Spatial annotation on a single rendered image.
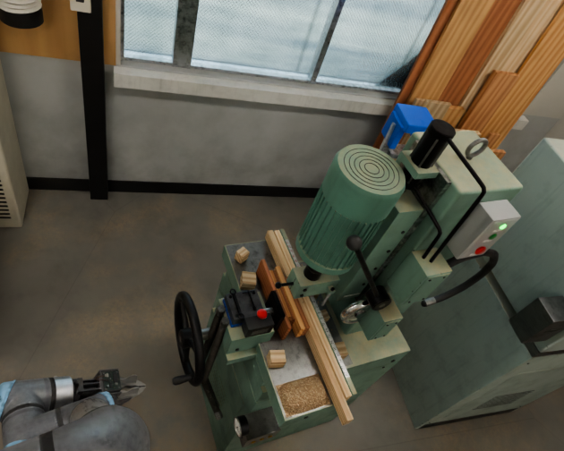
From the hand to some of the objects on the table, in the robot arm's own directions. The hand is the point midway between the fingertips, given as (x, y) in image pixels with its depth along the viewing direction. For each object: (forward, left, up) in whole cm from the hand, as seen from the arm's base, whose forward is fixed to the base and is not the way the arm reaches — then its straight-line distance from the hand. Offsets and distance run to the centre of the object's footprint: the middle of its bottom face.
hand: (140, 387), depth 130 cm
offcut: (+25, -32, +17) cm, 44 cm away
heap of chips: (-12, -44, +17) cm, 48 cm away
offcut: (-1, -37, +17) cm, 41 cm away
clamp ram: (+12, -35, +18) cm, 41 cm away
